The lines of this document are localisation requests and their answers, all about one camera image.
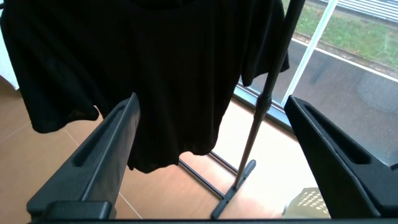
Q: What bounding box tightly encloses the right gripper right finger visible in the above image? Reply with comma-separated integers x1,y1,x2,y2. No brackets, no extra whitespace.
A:
284,95,398,219

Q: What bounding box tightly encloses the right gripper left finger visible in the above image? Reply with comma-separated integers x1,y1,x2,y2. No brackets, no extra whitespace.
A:
26,92,141,220

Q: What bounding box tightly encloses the white laundry basket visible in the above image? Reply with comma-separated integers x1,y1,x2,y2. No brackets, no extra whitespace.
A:
282,187,331,219

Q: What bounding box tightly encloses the black garment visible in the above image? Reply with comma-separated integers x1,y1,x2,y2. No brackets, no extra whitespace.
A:
0,0,290,174

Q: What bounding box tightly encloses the black clothes rack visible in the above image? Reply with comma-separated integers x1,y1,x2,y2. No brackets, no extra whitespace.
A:
178,0,307,220

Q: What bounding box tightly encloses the window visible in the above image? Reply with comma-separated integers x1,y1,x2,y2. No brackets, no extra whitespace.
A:
233,0,398,167

